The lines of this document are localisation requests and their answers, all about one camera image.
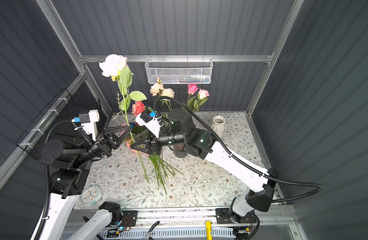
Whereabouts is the yellow tool at front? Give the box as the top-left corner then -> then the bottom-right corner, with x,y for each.
205,221 -> 212,240

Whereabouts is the coral red rose stem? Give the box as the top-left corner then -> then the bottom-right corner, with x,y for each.
132,101 -> 148,116

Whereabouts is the white peony flower stem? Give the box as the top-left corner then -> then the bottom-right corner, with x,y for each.
150,78 -> 175,98

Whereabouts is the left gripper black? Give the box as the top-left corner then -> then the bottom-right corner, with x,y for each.
73,125 -> 131,170

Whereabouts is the white wire mesh basket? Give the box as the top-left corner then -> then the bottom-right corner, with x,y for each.
145,59 -> 213,85

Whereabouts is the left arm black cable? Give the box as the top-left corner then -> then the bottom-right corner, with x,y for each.
32,120 -> 92,240

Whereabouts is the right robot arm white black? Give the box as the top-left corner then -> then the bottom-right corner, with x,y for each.
131,108 -> 278,223

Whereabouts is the white ribbed ceramic vase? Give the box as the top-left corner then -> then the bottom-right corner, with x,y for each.
211,115 -> 225,138

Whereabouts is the floral patterned table mat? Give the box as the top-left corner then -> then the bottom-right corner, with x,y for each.
74,113 -> 264,210

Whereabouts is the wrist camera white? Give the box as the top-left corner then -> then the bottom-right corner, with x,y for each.
71,110 -> 100,141
135,109 -> 164,138

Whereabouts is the black wire basket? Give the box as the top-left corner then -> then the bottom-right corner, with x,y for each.
16,89 -> 101,160

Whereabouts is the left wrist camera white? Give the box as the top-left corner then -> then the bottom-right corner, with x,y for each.
71,110 -> 100,141

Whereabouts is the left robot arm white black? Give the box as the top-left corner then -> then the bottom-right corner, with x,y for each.
31,126 -> 132,240

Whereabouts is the magenta rose stem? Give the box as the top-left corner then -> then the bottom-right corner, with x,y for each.
186,84 -> 199,111

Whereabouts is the pink glass vase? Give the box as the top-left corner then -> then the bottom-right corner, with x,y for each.
173,144 -> 187,159

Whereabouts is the cream pink rose stem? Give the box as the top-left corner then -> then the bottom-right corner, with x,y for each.
98,53 -> 150,184

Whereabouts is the bundle of artificial flowers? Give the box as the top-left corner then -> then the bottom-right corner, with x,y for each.
122,123 -> 182,195

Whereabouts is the small white clock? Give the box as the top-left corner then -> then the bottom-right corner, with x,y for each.
81,185 -> 103,207

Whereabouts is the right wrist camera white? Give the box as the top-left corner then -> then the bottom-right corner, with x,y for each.
135,109 -> 164,138

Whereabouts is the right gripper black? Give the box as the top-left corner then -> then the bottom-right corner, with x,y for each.
130,127 -> 186,156

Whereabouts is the light pink rose stem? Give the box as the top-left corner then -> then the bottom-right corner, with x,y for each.
193,89 -> 209,112

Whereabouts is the bottle in white basket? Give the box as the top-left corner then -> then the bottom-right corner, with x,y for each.
188,74 -> 211,83

